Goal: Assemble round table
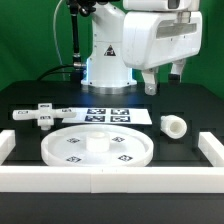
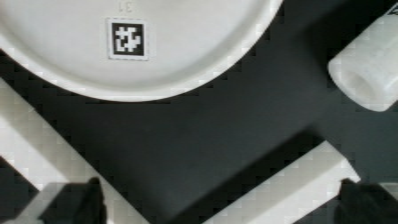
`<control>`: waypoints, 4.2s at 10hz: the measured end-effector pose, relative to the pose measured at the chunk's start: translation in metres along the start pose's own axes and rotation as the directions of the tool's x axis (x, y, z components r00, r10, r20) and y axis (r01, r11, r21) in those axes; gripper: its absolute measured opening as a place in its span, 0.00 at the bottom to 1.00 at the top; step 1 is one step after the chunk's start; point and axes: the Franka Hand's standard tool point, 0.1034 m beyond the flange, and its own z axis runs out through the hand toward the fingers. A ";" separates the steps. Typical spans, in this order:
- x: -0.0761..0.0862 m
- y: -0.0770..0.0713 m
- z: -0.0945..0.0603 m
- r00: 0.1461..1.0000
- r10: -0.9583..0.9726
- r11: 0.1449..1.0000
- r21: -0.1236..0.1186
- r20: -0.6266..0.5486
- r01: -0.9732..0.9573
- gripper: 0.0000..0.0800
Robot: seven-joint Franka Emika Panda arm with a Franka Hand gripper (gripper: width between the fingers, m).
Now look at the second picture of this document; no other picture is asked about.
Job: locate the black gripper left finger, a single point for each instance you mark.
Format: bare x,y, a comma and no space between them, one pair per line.
76,207

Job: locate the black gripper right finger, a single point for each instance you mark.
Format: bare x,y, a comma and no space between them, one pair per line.
368,203

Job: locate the white cylindrical table leg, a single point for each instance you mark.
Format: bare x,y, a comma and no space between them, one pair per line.
362,67

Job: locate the white round table top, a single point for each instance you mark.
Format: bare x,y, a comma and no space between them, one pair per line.
131,50

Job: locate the white right fence bar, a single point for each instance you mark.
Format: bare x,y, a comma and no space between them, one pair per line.
295,191

